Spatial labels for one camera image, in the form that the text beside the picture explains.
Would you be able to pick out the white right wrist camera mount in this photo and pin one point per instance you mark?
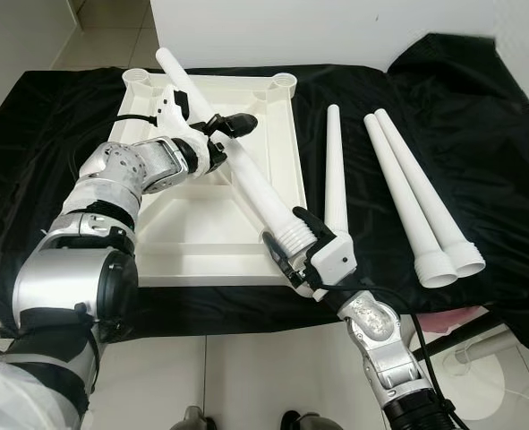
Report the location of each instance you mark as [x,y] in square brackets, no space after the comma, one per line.
[336,260]

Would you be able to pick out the black cloth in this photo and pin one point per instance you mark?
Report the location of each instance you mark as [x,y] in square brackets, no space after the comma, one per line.
[479,161]

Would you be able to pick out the white plastic table top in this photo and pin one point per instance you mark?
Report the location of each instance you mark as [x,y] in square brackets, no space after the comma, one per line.
[201,233]

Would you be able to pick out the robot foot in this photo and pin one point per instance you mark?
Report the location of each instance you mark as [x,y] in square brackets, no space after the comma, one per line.
[194,419]
[300,421]

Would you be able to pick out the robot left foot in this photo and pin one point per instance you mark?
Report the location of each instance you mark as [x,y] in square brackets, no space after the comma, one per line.
[194,419]

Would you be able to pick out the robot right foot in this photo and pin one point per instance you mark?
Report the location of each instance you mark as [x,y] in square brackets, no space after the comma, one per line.
[300,421]

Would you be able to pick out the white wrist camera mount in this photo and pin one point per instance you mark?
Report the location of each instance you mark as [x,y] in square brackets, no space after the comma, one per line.
[336,260]
[168,112]

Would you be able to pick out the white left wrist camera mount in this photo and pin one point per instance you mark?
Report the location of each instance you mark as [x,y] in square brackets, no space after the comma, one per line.
[168,112]

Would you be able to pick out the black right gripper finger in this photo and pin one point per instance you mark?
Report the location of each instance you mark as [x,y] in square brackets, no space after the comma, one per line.
[280,258]
[313,226]

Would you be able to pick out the pink object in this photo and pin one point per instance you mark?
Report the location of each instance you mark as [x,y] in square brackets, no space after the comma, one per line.
[447,320]

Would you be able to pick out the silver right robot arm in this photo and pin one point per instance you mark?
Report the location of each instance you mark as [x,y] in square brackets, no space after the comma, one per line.
[371,327]

